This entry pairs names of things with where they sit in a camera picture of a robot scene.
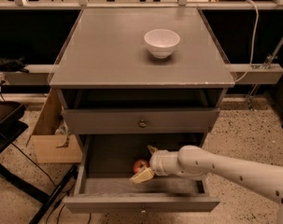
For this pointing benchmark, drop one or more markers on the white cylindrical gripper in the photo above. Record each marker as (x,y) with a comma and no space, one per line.
(157,162)

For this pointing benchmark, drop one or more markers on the red apple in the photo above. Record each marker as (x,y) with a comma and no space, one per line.
(139,164)

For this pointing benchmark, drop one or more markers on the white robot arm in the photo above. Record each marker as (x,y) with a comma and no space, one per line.
(194,162)

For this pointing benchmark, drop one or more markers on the round brass drawer knob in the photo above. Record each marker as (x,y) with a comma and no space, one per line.
(142,124)

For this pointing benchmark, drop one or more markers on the grey top drawer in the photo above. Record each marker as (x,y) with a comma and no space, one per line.
(159,120)

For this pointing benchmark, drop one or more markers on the open grey middle drawer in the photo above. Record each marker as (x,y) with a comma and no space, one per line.
(104,186)

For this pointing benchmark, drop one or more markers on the grey drawer cabinet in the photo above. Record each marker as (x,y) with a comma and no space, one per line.
(107,65)

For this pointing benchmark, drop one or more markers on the wooden board box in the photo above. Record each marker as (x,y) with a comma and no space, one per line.
(52,142)

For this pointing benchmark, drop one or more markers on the white ceramic bowl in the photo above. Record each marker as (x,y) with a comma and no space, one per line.
(161,43)

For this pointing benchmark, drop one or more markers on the black office chair base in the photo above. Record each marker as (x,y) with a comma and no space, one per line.
(17,207)

